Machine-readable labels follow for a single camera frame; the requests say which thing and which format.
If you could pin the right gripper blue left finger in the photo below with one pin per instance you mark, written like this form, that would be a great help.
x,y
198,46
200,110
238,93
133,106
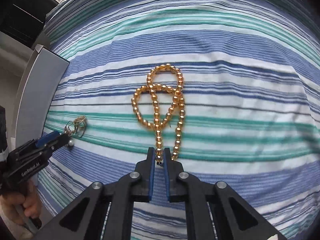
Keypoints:
x,y
152,155

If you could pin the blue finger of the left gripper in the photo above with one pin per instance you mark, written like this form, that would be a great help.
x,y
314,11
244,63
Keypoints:
x,y
52,138

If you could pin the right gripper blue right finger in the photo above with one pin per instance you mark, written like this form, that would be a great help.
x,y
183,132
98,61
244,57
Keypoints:
x,y
167,165

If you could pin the left hand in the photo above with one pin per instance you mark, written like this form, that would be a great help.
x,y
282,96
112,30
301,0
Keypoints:
x,y
31,204

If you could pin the white cardboard box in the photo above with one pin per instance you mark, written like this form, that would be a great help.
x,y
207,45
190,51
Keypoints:
x,y
37,87

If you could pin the blue striped bed sheet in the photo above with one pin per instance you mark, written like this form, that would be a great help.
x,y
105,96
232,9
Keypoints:
x,y
230,86

